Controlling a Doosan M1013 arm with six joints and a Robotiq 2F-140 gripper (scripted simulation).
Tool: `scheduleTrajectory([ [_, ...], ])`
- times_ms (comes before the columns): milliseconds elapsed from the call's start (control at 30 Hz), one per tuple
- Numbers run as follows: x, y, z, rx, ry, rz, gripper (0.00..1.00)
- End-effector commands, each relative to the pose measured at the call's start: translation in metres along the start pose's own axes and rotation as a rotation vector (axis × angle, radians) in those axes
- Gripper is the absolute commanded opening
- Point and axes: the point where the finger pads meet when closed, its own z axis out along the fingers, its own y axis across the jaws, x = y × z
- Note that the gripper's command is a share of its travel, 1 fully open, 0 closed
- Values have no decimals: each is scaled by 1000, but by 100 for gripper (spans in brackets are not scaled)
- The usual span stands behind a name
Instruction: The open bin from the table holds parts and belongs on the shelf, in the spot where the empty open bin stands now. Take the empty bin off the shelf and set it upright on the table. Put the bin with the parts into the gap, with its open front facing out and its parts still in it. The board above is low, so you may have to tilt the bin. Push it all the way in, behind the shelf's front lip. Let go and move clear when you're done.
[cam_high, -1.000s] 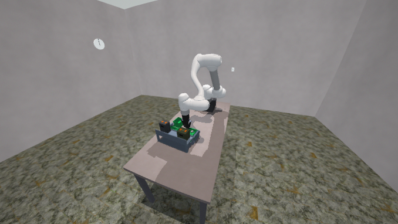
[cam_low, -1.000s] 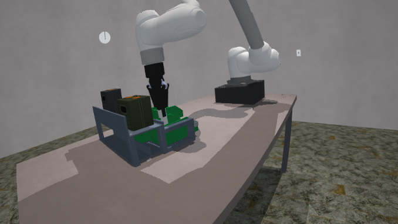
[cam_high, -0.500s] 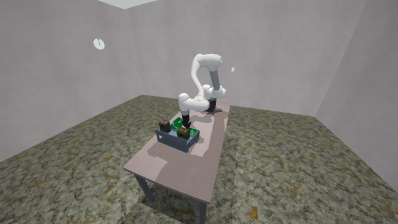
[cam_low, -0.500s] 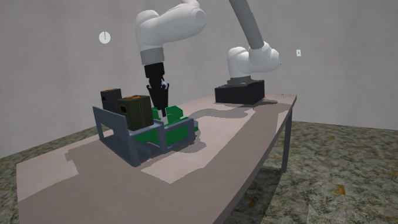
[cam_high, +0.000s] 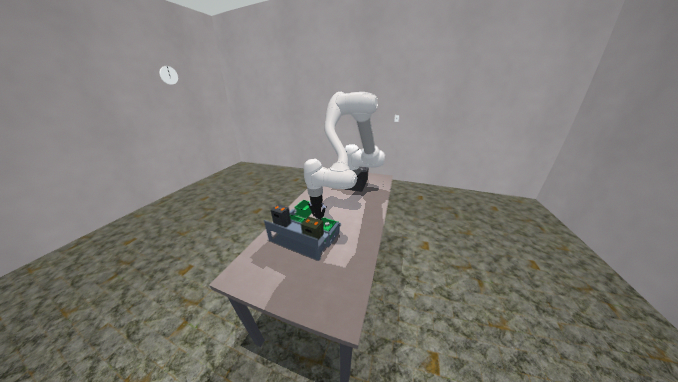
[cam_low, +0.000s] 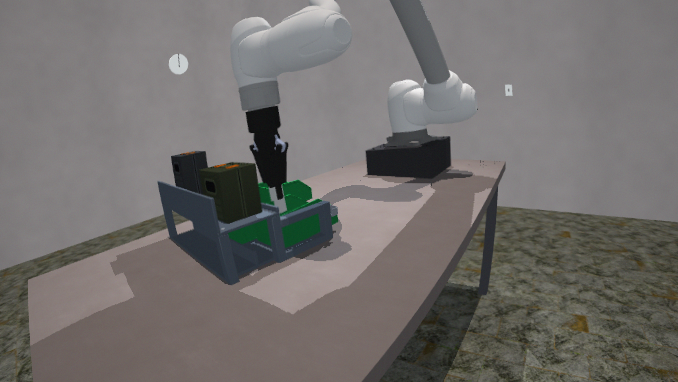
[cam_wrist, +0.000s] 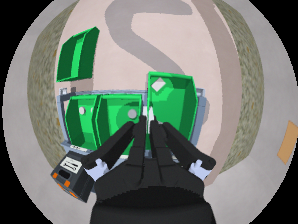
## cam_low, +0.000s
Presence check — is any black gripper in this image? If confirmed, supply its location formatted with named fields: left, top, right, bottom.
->
left=246, top=106, right=289, bottom=213

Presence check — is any green bin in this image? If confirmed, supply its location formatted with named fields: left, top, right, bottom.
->
left=254, top=194, right=338, bottom=248
left=228, top=224, right=257, bottom=244
left=259, top=180, right=312, bottom=203

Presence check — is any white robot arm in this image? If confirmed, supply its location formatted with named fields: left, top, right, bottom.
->
left=230, top=0, right=477, bottom=147

